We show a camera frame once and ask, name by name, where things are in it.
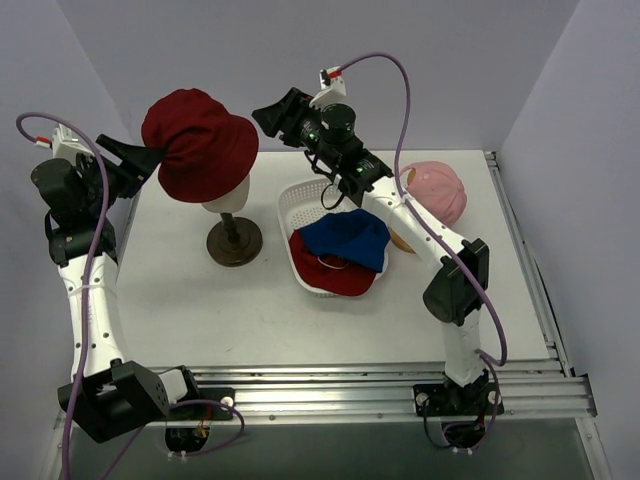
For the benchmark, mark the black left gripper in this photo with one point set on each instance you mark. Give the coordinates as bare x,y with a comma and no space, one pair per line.
116,167

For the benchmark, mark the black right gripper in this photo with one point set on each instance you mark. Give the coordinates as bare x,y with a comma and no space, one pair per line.
290,120

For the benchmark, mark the dark red bucket hat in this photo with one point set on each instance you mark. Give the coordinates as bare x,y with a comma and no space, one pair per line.
208,150

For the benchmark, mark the blue bucket hat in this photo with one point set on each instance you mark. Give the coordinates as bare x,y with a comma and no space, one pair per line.
355,236

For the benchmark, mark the pink baseball cap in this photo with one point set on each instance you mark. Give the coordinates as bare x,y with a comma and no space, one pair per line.
437,188

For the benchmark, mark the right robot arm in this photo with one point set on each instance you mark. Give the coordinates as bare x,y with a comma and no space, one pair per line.
457,291

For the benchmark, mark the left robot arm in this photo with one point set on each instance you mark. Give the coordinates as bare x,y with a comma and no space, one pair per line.
109,394

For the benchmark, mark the white plastic basket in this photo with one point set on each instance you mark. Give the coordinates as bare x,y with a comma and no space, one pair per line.
297,206

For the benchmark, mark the cream mannequin head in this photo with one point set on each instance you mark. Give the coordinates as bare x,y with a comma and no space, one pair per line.
233,201

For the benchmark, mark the dark round mannequin stand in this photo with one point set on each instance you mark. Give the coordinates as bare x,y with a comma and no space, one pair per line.
234,241

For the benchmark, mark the wooden hat stand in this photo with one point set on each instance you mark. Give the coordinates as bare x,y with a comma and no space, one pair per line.
400,243

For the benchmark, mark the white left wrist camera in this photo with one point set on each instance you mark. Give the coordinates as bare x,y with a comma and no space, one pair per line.
62,144

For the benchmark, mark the red cap with strap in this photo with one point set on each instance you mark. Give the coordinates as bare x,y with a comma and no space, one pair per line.
330,273

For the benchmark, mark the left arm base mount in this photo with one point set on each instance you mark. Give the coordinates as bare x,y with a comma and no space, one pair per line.
197,438

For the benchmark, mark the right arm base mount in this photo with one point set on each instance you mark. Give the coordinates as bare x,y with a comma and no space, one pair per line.
455,418

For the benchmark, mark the aluminium rail frame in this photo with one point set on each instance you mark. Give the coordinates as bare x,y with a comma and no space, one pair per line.
294,356

